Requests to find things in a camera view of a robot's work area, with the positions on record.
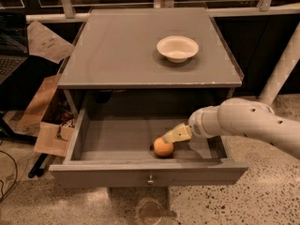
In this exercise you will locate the grey cabinet with counter top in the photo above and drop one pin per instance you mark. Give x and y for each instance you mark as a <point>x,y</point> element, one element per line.
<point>117,49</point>

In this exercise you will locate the small metal drawer knob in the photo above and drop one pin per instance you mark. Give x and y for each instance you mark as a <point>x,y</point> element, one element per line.
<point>150,180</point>

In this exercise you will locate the white paper bowl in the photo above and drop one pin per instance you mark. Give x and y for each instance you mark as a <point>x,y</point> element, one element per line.
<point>177,49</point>

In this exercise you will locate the open cardboard box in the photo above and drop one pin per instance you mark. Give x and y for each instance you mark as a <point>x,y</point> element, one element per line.
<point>53,136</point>

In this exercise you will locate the orange fruit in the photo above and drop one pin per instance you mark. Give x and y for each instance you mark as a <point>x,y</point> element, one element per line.
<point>161,148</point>

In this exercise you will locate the black stand leg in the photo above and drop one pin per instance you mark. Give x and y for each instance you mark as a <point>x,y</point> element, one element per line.
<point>7,134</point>

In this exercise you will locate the grey open top drawer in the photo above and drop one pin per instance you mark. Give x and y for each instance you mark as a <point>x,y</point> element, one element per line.
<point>116,150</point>

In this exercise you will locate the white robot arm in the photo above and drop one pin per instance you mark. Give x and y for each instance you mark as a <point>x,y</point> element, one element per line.
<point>250,119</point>

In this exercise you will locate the crumpled brown paper sheet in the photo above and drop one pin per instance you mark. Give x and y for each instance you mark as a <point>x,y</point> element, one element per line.
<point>43,42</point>

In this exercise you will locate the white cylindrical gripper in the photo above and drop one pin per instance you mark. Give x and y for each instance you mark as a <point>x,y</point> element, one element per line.
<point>199,126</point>

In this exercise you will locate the black laptop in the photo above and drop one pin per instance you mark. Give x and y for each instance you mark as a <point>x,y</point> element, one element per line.
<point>13,43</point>

